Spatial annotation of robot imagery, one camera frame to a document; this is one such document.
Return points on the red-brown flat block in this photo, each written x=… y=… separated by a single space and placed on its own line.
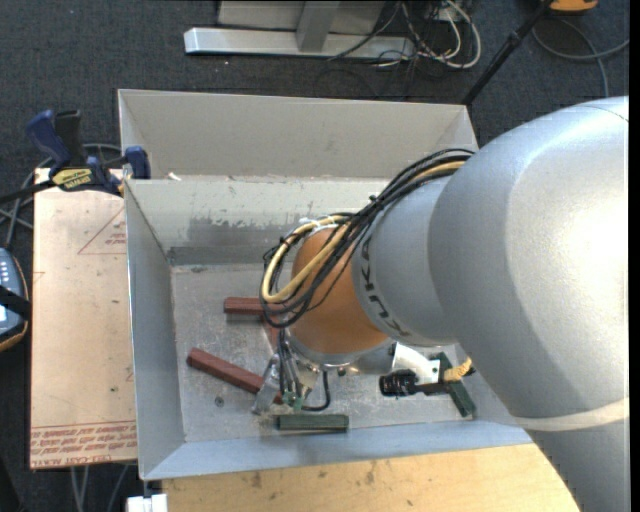
x=220 y=369
x=241 y=306

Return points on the grey metal bin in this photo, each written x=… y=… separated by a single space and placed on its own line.
x=210 y=225

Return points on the black cylinder on white bracket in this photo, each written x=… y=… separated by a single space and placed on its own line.
x=397 y=384

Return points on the brown cardboard board, red print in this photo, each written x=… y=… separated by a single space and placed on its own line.
x=80 y=320

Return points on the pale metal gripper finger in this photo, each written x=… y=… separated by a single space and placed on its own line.
x=265 y=390

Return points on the dark green flat block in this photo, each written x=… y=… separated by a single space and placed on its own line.
x=462 y=395
x=312 y=422

